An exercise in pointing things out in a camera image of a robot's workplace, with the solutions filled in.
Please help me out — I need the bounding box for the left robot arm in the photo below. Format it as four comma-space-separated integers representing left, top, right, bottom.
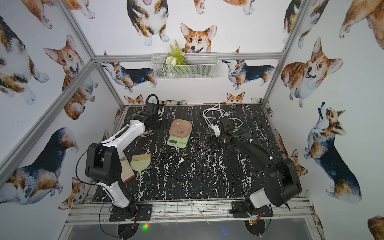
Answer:
85, 94, 164, 219

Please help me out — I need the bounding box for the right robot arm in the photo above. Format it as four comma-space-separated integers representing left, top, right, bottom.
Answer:
213, 117, 302, 217

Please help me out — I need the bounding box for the green electronic scale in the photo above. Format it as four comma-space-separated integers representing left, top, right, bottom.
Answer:
167, 131, 192, 149

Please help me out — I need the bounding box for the pink panda bowl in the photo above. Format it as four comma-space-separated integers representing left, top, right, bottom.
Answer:
169, 119, 193, 138

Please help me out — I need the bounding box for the green dustpan brush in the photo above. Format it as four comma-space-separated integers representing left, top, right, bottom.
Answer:
131, 154, 152, 181

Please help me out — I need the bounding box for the artificial fern white flower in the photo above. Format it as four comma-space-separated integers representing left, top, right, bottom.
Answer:
165, 40, 190, 78

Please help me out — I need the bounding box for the white power strip cable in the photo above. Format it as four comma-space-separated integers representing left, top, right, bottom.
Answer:
202, 103, 244, 130

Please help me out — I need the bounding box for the white wire mesh basket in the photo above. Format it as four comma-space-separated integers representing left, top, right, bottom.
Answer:
151, 53, 219, 80

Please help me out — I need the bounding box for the aluminium frame rear rail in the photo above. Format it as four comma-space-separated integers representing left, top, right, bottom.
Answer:
94, 52, 284, 63

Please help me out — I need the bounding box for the aluminium frame rail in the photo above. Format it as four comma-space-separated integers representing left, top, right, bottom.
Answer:
1, 59, 96, 186
94, 52, 284, 63

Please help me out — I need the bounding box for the aluminium frame left rail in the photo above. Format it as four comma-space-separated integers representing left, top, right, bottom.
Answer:
1, 59, 96, 186

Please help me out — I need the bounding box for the front mounting rail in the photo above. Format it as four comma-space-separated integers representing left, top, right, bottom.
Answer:
65, 198, 314, 226

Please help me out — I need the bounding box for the aluminium frame post left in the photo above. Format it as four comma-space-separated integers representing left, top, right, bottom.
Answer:
54, 0, 125, 110

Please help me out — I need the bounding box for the aluminium frame post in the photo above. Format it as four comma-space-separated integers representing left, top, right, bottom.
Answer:
262, 1, 311, 109
54, 0, 125, 110

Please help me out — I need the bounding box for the aluminium frame post right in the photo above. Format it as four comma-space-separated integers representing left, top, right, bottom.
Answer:
262, 1, 311, 109

